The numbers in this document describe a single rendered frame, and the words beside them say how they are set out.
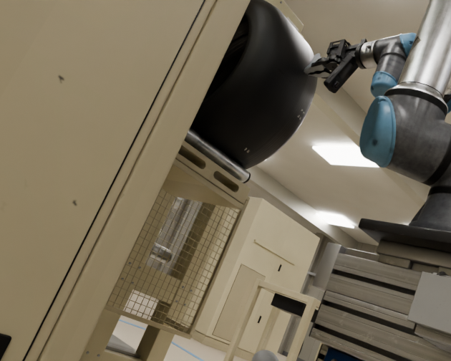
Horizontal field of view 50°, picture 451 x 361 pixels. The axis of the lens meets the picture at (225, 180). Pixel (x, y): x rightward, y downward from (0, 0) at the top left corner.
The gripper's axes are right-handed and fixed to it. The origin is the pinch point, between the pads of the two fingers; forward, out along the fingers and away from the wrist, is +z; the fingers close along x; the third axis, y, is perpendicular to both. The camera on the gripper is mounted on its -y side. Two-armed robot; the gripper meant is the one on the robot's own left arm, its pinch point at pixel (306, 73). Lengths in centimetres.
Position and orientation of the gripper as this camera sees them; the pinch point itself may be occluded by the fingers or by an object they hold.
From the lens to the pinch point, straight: 160.3
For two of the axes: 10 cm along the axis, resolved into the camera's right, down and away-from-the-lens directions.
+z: -7.0, 0.0, 7.1
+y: 3.1, -9.0, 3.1
